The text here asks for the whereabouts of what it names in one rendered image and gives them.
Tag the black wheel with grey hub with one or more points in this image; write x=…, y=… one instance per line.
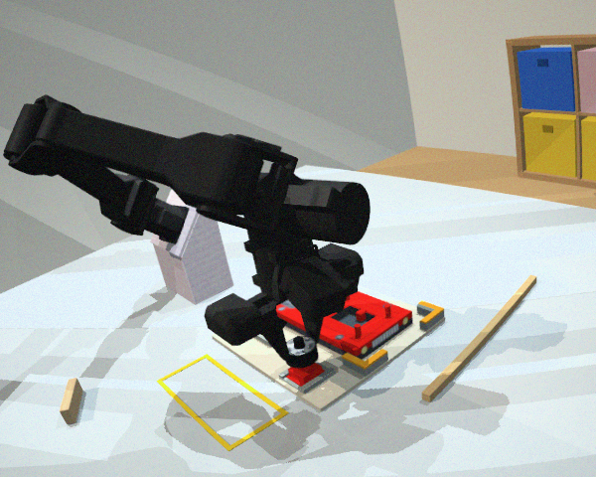
x=304, y=357

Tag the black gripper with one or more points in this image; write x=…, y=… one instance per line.
x=237, y=320

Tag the long tan wooden stick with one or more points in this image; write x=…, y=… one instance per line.
x=438, y=385

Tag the tan wooden block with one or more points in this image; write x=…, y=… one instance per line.
x=71, y=401

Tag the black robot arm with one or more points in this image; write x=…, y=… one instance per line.
x=217, y=175

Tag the yellow rectangular outline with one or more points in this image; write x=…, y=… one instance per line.
x=282, y=411

